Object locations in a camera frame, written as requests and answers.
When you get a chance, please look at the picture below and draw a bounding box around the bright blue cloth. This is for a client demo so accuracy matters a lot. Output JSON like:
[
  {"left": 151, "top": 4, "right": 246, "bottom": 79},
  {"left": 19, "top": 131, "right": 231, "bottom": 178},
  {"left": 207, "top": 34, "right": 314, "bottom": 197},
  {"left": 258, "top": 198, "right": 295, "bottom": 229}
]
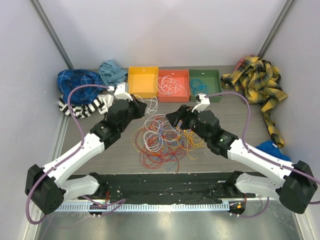
[{"left": 255, "top": 140, "right": 291, "bottom": 162}]

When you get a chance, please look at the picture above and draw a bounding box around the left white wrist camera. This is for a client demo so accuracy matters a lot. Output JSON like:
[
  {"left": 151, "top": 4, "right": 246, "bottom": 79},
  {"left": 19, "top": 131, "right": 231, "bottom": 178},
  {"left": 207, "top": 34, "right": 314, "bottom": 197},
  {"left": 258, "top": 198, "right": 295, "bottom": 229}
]
[{"left": 107, "top": 82, "right": 133, "bottom": 101}]

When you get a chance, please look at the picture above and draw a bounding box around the light blue cloth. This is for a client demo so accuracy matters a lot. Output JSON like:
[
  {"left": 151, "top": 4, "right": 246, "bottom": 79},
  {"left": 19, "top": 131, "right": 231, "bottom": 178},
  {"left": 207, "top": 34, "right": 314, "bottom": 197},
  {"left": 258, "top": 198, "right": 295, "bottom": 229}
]
[{"left": 98, "top": 60, "right": 128, "bottom": 87}]

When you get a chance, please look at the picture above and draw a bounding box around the yellow plastic bin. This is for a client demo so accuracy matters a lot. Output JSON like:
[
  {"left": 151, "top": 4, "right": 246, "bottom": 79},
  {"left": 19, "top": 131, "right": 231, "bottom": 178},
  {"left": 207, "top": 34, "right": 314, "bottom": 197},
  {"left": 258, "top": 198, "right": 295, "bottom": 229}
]
[{"left": 127, "top": 66, "right": 159, "bottom": 99}]

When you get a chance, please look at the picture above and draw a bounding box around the blue plaid shirt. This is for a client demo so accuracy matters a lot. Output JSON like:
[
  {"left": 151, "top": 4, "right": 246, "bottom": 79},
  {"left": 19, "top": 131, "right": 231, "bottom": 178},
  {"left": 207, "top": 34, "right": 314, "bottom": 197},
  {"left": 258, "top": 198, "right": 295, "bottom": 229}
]
[{"left": 57, "top": 69, "right": 104, "bottom": 106}]

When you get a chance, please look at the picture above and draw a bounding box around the pink cloth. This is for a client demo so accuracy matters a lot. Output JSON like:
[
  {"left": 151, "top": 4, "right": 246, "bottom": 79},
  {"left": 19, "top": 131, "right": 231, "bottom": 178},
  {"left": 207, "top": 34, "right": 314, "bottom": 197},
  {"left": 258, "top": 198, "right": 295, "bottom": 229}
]
[{"left": 234, "top": 54, "right": 255, "bottom": 72}]

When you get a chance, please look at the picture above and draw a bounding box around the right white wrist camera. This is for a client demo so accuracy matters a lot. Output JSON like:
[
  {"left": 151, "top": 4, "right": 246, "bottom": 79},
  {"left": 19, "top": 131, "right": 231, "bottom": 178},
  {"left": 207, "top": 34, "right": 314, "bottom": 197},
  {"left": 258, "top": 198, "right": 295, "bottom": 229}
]
[{"left": 191, "top": 93, "right": 210, "bottom": 113}]

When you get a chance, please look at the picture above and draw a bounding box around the white cable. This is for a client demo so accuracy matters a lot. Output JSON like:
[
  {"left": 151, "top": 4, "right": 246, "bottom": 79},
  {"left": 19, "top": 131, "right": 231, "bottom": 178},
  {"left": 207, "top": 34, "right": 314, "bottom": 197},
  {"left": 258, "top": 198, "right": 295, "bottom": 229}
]
[
  {"left": 156, "top": 75, "right": 186, "bottom": 97},
  {"left": 141, "top": 96, "right": 181, "bottom": 152}
]

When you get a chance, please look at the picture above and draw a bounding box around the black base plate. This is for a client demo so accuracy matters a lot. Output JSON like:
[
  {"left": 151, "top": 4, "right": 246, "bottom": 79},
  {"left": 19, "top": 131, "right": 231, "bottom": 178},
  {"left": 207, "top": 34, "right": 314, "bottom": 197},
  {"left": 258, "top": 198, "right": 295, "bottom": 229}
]
[{"left": 77, "top": 171, "right": 256, "bottom": 204}]

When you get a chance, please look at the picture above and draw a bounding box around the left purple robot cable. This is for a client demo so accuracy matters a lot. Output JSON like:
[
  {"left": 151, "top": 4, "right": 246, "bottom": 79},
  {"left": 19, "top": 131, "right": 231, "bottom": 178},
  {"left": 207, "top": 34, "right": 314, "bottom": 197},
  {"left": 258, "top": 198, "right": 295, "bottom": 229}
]
[{"left": 25, "top": 84, "right": 128, "bottom": 225}]

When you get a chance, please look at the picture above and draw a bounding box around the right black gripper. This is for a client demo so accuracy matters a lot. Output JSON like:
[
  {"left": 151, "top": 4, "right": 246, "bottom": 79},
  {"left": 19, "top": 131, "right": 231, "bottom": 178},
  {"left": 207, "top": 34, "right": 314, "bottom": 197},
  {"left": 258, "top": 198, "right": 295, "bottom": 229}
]
[{"left": 166, "top": 104, "right": 210, "bottom": 143}]

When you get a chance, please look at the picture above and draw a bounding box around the orange plastic bin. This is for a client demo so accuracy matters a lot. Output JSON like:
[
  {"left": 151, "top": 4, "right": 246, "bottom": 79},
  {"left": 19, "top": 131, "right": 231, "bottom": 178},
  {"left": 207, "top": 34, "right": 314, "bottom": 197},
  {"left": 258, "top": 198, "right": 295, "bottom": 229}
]
[{"left": 157, "top": 69, "right": 191, "bottom": 103}]

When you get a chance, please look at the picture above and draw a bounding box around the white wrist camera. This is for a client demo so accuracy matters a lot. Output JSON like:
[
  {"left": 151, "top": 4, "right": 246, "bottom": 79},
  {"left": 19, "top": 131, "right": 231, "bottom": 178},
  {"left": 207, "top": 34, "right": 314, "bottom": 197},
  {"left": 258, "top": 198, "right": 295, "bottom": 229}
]
[
  {"left": 191, "top": 93, "right": 210, "bottom": 113},
  {"left": 107, "top": 82, "right": 133, "bottom": 101}
]

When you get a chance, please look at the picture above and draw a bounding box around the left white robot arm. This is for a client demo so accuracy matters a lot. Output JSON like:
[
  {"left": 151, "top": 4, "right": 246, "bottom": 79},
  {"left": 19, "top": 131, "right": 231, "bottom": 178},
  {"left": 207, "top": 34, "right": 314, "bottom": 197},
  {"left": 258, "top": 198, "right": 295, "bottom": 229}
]
[{"left": 25, "top": 95, "right": 147, "bottom": 215}]

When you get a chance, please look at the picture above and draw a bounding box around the teal cable in bin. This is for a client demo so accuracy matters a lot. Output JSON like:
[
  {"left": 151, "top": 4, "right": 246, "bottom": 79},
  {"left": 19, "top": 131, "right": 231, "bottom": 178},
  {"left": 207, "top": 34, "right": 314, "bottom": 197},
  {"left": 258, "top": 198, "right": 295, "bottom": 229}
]
[{"left": 189, "top": 77, "right": 210, "bottom": 97}]

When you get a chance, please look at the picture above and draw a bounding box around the yellow plaid shirt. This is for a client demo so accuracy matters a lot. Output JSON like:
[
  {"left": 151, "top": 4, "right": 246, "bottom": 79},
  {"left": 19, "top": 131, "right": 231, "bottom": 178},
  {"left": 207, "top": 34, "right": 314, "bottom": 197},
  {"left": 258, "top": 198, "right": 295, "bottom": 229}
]
[{"left": 220, "top": 56, "right": 288, "bottom": 148}]

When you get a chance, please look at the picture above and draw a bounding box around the red cable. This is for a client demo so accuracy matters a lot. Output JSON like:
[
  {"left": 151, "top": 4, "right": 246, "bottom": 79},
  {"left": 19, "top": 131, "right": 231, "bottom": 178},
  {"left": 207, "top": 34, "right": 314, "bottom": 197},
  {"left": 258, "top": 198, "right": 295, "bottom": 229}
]
[{"left": 131, "top": 114, "right": 193, "bottom": 174}]

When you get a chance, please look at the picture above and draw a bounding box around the green plastic bin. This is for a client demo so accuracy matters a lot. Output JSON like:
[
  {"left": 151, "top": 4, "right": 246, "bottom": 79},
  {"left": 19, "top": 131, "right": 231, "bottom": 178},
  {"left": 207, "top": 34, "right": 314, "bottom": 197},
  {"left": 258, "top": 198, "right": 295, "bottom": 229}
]
[{"left": 189, "top": 69, "right": 222, "bottom": 102}]

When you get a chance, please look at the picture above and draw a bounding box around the black white striped cloth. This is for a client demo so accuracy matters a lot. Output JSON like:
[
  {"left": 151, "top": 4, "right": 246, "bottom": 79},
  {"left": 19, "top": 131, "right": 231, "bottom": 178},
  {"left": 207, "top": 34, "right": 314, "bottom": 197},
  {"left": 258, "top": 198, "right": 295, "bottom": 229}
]
[{"left": 58, "top": 94, "right": 114, "bottom": 119}]

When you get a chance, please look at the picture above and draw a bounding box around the yellow cable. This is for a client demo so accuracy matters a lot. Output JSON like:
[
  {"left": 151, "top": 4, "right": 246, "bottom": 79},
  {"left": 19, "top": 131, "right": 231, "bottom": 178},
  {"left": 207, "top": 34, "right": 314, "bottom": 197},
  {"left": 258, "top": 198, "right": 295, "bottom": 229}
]
[{"left": 176, "top": 124, "right": 210, "bottom": 161}]

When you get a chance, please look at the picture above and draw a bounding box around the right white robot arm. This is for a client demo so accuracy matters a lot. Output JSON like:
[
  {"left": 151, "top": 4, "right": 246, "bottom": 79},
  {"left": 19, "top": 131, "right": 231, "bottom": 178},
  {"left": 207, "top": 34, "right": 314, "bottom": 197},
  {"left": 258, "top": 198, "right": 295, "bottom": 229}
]
[{"left": 165, "top": 104, "right": 318, "bottom": 214}]

